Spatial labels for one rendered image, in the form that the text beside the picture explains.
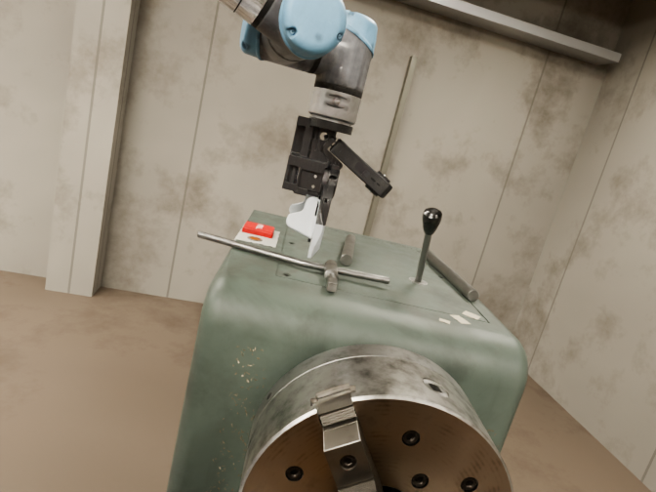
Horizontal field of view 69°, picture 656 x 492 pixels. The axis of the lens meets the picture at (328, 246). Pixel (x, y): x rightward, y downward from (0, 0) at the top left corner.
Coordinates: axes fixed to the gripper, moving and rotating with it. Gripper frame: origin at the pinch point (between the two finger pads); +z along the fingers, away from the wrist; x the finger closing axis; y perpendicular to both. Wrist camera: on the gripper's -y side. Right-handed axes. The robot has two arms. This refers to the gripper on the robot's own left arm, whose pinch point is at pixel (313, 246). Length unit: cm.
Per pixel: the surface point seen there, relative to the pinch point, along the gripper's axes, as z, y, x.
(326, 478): 17.2, -5.2, 32.0
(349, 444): 9.7, -5.6, 36.0
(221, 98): -23, 70, -269
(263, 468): 17.4, 1.8, 32.0
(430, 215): -9.6, -17.1, 0.8
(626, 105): -87, -212, -270
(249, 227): 3.0, 12.2, -15.2
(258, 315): 7.3, 6.2, 15.7
